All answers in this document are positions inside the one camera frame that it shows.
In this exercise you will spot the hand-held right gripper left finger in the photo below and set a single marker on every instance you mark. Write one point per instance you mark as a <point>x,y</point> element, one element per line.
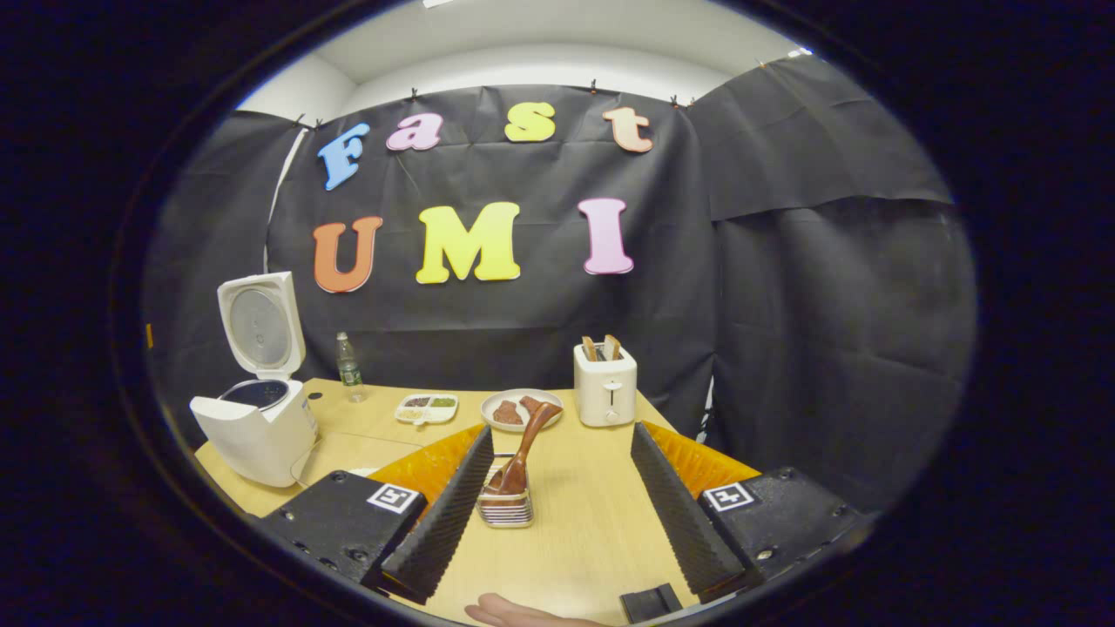
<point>440,522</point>

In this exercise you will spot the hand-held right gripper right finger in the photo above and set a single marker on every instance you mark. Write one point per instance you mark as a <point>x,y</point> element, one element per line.
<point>684,522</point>

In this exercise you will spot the brown wooden spoon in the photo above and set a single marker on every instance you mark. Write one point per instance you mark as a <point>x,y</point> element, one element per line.
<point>527,440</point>

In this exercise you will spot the white rice cooker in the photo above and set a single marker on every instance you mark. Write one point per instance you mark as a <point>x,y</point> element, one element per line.
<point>261,435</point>

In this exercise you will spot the white round plate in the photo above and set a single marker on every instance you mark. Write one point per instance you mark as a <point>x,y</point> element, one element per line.
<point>492,422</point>

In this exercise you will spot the white divided condiment dish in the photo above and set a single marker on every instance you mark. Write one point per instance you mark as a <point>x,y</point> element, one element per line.
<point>427,409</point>

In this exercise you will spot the brown meat piece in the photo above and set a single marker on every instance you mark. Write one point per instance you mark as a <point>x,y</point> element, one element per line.
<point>508,414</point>
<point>530,404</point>

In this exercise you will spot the white toaster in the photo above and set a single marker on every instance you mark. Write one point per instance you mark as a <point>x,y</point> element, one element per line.
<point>605,392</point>

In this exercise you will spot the clear plastic water bottle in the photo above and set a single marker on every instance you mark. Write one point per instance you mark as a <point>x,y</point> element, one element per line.
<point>350,370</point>

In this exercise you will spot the toast bread slice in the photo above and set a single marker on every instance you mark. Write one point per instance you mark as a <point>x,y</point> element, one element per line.
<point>612,347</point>
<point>591,349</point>

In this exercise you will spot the black backdrop cloth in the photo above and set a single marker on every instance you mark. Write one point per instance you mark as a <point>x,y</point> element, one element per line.
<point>784,331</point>

